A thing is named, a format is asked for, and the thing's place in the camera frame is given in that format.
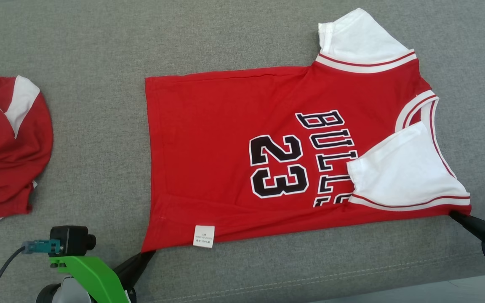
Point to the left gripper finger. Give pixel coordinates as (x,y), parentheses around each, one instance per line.
(135,277)
(129,266)

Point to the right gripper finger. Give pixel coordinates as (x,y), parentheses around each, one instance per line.
(480,235)
(476,223)

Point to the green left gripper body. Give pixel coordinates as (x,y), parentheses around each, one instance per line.
(95,277)

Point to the red white Bulls jersey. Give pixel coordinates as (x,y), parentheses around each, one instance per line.
(225,147)

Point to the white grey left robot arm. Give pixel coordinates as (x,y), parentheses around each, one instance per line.
(67,294)

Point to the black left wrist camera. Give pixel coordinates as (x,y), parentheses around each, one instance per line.
(72,240)

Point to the teal left camera connector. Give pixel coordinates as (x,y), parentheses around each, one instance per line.
(40,246)

